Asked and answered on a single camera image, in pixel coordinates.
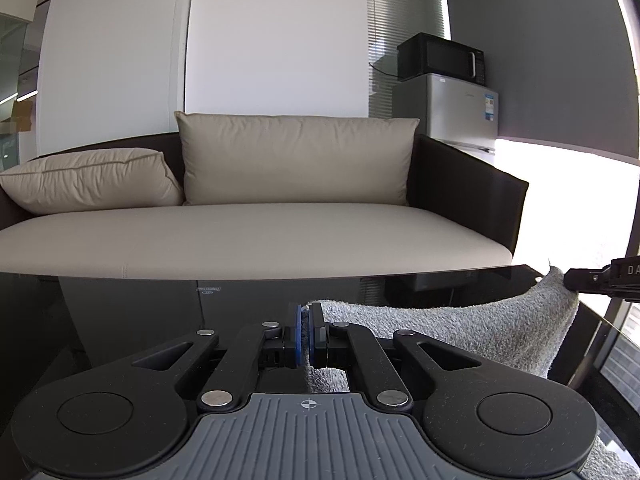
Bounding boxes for large beige sofa cushion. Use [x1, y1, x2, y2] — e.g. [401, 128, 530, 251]
[174, 111, 421, 207]

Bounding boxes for grey terry towel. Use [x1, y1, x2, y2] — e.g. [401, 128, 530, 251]
[306, 259, 640, 480]

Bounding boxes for small beige sofa cushion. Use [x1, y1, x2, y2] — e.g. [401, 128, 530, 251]
[0, 148, 185, 216]

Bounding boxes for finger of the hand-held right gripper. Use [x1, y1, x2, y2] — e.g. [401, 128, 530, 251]
[564, 266, 640, 304]

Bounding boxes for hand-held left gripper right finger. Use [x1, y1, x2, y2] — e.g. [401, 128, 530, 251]
[306, 301, 482, 411]

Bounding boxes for grey window blinds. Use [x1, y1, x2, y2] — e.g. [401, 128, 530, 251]
[367, 0, 451, 121]

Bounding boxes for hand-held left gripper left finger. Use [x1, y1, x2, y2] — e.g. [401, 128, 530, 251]
[131, 304, 310, 413]

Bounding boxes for silver mini fridge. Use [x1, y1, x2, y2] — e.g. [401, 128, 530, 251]
[391, 74, 501, 155]

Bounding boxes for black microwave oven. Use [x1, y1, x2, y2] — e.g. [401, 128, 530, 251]
[396, 32, 487, 87]

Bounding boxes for black power cable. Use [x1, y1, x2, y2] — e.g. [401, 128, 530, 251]
[369, 60, 401, 81]

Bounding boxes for beige and brown sofa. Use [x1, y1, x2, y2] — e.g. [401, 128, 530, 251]
[0, 132, 530, 281]

